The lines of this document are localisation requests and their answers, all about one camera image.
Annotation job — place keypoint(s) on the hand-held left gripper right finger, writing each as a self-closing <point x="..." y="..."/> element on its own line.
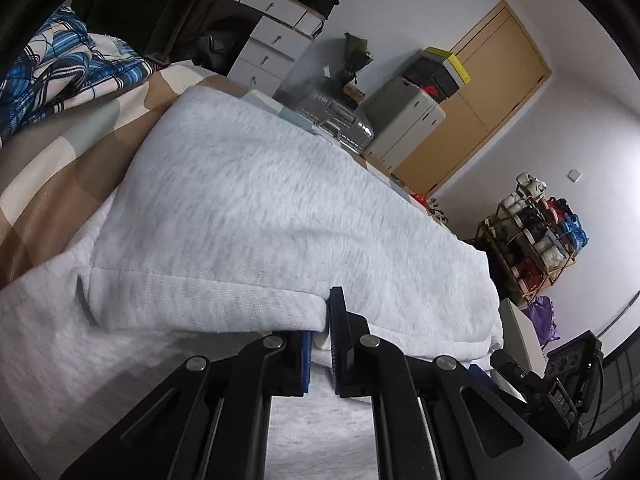
<point x="336" y="360"/>

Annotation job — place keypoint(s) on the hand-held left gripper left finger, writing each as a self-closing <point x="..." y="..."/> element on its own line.
<point x="305" y="360"/>

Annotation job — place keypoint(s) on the light grey sweatshirt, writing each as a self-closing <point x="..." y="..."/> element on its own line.
<point x="250" y="200"/>

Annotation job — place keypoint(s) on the black framed glass door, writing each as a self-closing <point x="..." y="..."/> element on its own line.
<point x="620" y="380"/>

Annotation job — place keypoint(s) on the purple plastic bag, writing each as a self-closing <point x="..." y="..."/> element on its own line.
<point x="545" y="317"/>

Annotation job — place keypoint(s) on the thin metal pole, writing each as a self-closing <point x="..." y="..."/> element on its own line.
<point x="622" y="310"/>

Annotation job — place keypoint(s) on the wooden shoe rack with shoes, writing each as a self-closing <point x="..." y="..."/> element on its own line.
<point x="535" y="240"/>

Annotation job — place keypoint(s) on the orange plastic bag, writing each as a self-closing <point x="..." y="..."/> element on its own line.
<point x="421" y="198"/>

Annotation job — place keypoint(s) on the silver aluminium suitcase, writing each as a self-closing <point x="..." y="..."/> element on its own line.
<point x="335" y="120"/>

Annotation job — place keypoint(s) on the tall light grey suitcase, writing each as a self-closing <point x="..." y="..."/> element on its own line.
<point x="400" y="120"/>

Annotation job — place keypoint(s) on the small brown gift box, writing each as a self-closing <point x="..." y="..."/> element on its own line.
<point x="352" y="94"/>

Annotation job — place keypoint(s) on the black shoe box red logo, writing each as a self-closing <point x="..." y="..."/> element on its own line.
<point x="430" y="77"/>

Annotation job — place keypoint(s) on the dark wrapped flower bouquet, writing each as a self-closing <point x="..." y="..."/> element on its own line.
<point x="356" y="55"/>

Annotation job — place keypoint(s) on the wooden door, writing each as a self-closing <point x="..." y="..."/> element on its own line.
<point x="490" y="85"/>

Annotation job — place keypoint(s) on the checkered bed sheet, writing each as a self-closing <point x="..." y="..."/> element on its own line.
<point x="60" y="160"/>

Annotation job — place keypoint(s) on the black chair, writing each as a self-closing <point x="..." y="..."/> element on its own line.
<point x="217" y="50"/>

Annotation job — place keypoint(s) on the white drawer desk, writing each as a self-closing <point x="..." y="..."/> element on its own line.
<point x="270" y="35"/>

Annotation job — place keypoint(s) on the blue patterned quilt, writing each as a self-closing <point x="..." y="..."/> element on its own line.
<point x="60" y="65"/>

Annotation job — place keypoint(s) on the dark curtain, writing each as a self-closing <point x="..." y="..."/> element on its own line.
<point x="130" y="0"/>

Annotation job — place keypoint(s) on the white wall switch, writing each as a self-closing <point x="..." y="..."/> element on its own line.
<point x="574" y="174"/>

